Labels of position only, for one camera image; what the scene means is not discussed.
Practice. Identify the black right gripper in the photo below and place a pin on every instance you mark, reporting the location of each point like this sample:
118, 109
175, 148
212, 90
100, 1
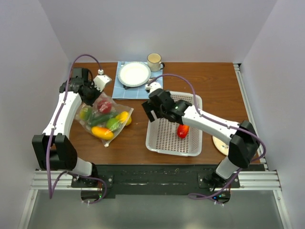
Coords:
147, 107

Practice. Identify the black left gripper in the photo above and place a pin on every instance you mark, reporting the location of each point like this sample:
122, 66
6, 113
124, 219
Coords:
91, 101

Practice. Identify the clear zip top bag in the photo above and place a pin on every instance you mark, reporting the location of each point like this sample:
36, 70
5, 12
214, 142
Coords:
85, 113

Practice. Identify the red orange fake mango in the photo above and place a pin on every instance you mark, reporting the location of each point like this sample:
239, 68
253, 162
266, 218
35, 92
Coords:
182, 131

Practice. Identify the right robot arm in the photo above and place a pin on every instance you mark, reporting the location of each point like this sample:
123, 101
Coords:
241, 138

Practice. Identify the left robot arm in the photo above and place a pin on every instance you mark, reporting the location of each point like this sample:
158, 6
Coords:
53, 148

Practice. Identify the red fake apple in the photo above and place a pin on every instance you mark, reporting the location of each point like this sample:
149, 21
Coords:
104, 106

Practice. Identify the yellow fake lemon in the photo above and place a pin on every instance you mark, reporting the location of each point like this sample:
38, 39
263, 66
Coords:
124, 117

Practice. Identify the dark green fake cucumber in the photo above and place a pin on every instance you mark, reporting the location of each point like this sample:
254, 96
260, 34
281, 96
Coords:
95, 121

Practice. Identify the green fake apple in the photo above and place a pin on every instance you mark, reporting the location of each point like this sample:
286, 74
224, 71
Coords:
113, 124

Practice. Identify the yellow orange fake fruit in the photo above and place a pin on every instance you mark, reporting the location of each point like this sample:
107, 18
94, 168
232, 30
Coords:
102, 133

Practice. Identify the white perforated plastic basket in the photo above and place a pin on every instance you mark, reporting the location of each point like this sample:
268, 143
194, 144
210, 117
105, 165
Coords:
162, 138

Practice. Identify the white round plate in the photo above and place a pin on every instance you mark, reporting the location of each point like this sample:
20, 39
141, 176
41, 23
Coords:
134, 74

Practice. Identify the cream enamel mug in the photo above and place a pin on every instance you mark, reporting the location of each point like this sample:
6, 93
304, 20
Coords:
154, 61

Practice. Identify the cream and blue saucer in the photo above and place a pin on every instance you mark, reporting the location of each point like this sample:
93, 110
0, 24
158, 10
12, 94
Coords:
220, 146

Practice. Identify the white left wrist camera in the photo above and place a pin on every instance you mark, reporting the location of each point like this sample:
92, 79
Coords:
101, 80

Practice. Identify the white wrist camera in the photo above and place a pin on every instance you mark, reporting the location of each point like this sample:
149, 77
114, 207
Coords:
101, 80
152, 86

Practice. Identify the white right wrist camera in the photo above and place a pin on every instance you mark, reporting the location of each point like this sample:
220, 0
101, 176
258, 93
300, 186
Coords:
152, 86

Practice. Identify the black fork handle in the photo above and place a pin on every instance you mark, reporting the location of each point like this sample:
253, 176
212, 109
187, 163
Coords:
126, 87

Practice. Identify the aluminium frame rail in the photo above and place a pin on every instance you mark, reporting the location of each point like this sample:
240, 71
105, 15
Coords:
147, 198

